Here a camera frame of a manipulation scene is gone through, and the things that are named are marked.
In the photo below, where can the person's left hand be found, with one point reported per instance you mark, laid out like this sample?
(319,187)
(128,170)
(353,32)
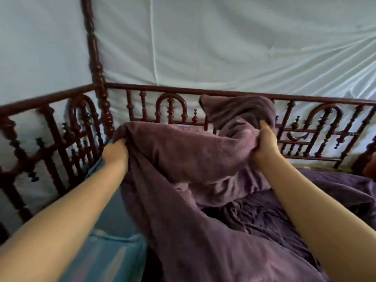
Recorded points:
(117,154)

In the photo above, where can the person's right hand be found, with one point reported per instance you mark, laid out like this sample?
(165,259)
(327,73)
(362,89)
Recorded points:
(267,146)

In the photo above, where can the blue butterfly pillow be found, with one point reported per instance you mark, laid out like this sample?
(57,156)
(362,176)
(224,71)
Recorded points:
(114,214)

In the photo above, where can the red wooden bed frame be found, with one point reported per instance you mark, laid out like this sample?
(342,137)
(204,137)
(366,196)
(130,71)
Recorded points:
(100,85)

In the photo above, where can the purple fleece duvet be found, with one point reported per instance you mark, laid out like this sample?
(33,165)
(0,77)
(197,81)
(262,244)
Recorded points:
(191,161)

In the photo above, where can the colourful feather print pillow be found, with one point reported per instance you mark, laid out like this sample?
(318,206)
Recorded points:
(108,258)

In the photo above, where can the person's left forearm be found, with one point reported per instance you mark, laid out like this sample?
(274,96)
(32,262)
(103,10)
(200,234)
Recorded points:
(58,226)

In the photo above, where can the person's right forearm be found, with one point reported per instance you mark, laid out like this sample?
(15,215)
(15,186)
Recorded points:
(323,217)

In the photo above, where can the pale mosquito net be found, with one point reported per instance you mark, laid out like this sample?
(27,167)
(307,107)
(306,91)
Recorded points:
(235,41)

